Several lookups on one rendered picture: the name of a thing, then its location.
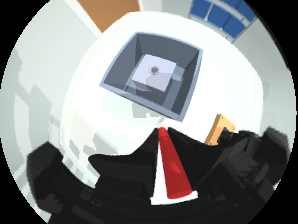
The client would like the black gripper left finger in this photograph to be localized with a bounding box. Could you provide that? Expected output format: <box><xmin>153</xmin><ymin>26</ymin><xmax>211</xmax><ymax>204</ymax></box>
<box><xmin>88</xmin><ymin>128</ymin><xmax>160</xmax><ymax>198</ymax></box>

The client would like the red peg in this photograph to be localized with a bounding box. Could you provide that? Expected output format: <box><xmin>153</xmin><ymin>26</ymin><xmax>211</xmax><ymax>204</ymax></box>
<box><xmin>158</xmin><ymin>127</ymin><xmax>193</xmax><ymax>200</ymax></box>

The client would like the white square plate with hole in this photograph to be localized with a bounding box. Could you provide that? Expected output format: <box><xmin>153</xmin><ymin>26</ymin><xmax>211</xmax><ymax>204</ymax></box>
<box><xmin>132</xmin><ymin>55</ymin><xmax>176</xmax><ymax>96</ymax></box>

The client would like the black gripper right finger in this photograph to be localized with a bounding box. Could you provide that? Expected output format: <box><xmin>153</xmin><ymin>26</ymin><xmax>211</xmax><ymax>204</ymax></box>
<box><xmin>166</xmin><ymin>127</ymin><xmax>247</xmax><ymax>192</ymax></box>

